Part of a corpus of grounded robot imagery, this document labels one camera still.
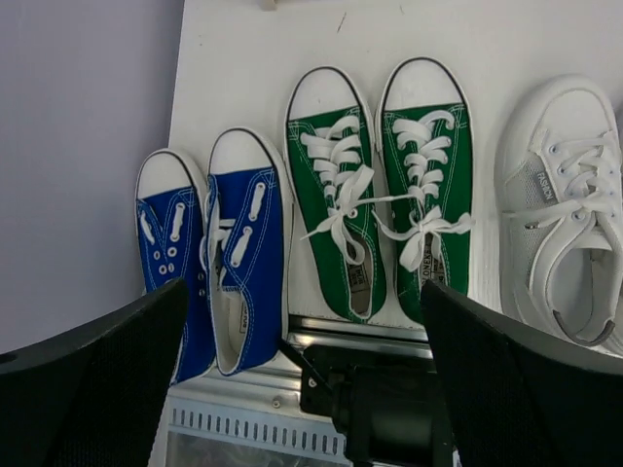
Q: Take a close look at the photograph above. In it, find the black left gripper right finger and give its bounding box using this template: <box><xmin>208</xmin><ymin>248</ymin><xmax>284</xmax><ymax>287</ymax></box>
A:
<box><xmin>421</xmin><ymin>280</ymin><xmax>622</xmax><ymax>466</ymax></box>

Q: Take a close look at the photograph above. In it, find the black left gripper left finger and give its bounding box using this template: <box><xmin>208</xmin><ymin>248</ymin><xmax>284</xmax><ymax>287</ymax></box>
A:
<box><xmin>1</xmin><ymin>279</ymin><xmax>188</xmax><ymax>466</ymax></box>

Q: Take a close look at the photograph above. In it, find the white sneaker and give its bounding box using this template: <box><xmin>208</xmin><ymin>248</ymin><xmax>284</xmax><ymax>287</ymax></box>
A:
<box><xmin>495</xmin><ymin>74</ymin><xmax>622</xmax><ymax>355</ymax></box>

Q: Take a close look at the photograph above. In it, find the blue canvas sneaker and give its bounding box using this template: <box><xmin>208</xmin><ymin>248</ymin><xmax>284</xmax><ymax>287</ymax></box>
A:
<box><xmin>134</xmin><ymin>149</ymin><xmax>215</xmax><ymax>384</ymax></box>
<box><xmin>200</xmin><ymin>126</ymin><xmax>293</xmax><ymax>377</ymax></box>

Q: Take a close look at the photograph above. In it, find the green canvas sneaker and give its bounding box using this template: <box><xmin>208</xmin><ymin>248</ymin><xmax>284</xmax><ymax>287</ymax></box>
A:
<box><xmin>284</xmin><ymin>65</ymin><xmax>386</xmax><ymax>323</ymax></box>
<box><xmin>375</xmin><ymin>57</ymin><xmax>474</xmax><ymax>324</ymax></box>

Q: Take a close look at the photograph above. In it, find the slotted grey cable duct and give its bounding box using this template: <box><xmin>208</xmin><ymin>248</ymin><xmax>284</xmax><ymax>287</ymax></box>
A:
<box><xmin>168</xmin><ymin>397</ymin><xmax>346</xmax><ymax>461</ymax></box>

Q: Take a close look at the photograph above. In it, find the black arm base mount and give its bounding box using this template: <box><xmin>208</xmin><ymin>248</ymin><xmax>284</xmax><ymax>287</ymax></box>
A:
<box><xmin>279</xmin><ymin>341</ymin><xmax>456</xmax><ymax>466</ymax></box>

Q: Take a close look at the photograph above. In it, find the aluminium rail frame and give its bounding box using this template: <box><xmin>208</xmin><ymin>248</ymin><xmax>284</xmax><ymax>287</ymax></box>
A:
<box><xmin>166</xmin><ymin>317</ymin><xmax>435</xmax><ymax>466</ymax></box>

